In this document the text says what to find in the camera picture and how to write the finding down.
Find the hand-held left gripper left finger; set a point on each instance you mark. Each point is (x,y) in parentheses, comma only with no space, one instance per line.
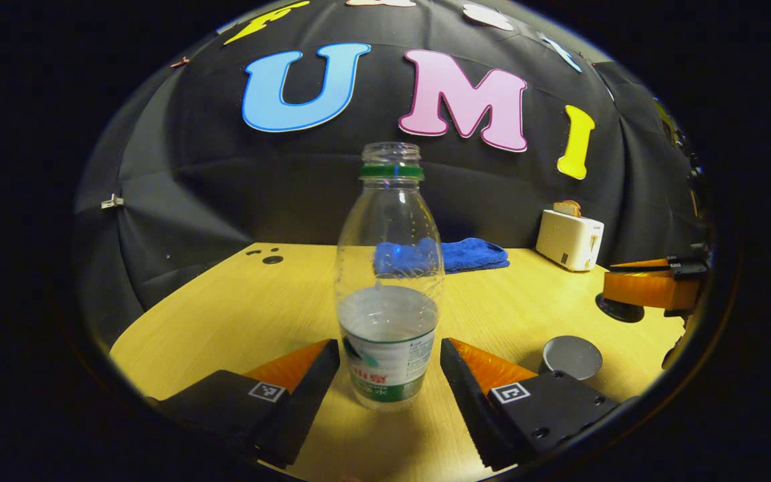
(305,395)

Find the toasted bread slice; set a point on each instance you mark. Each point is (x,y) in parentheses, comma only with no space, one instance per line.
(567,207)

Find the clear plastic water bottle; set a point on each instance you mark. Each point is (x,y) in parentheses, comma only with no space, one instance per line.
(389,335)

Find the black table grommet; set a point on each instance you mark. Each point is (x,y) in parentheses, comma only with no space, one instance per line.
(272,260)

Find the folded blue towel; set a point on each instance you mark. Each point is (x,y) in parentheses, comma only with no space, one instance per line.
(476,254)

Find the copper metal clip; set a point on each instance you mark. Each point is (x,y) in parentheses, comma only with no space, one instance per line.
(180,62)

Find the silver metal clip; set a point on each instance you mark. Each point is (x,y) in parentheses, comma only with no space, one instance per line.
(112,201)

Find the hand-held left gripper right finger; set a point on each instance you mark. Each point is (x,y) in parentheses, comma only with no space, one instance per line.
(469,395)

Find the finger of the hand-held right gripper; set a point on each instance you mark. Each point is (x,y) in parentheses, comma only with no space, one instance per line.
(687,266)
(653,291)

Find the white toaster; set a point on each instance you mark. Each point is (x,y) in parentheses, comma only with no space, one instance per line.
(569,241)

